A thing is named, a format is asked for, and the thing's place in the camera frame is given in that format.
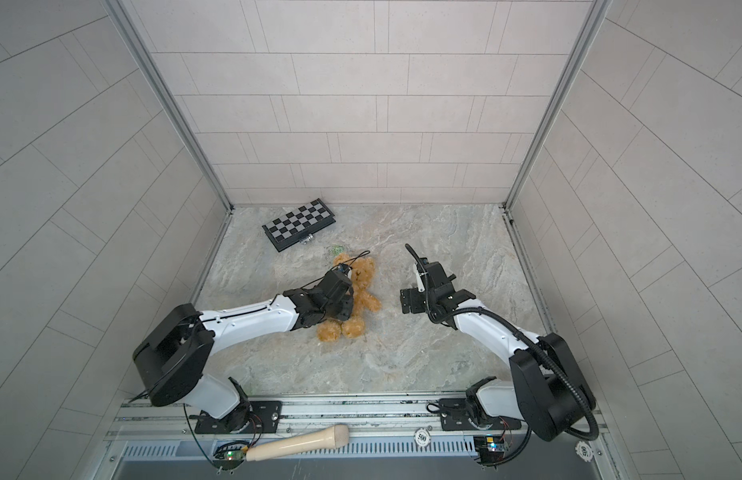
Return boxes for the black corrugated cable conduit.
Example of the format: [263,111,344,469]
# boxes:
[405,242,601,443]

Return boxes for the right circuit board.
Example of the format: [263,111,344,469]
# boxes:
[473,436,506,466]

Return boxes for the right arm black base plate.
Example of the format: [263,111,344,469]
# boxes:
[426,398,522,431]

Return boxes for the brown teddy bear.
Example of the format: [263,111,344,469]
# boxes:
[317,253,381,342]

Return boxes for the folded black chess board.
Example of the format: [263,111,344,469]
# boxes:
[262,198,336,252]

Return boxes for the left green circuit board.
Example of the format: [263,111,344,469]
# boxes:
[213,440,251,471]

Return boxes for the aluminium mounting rail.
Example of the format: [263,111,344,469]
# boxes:
[106,392,606,445]

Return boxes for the beige wooden handle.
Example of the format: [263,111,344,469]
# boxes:
[245,424,350,462]

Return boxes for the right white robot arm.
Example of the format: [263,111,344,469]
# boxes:
[400,256,599,441]

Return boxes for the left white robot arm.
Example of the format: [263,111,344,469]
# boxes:
[133,264,354,432]

